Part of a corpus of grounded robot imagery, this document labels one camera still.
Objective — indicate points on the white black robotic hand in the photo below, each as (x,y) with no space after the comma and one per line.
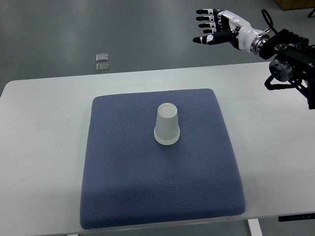
(223,26)

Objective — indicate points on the white paper cup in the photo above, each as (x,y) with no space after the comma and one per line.
(166,143)
(167,124)

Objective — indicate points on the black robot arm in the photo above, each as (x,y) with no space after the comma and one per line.
(293,65)

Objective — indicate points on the brown cardboard box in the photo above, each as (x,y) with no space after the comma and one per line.
(295,4)

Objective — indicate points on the black tripod leg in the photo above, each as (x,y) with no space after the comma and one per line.
(311,13)

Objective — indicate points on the white paper cup on cushion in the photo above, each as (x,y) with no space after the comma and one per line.
(166,143)

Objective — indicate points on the upper metal floor plate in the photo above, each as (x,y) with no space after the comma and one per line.
(102,57)

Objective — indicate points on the metal floor plate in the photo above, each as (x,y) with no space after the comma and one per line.
(102,67)
(102,57)

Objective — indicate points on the lower metal floor plate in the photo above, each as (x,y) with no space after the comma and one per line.
(102,67)

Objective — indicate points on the blue fabric cushion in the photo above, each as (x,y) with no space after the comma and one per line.
(131,179)

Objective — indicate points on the white table leg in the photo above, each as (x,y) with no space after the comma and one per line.
(254,227)

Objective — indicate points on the black table control panel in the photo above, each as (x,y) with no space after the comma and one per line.
(297,217)

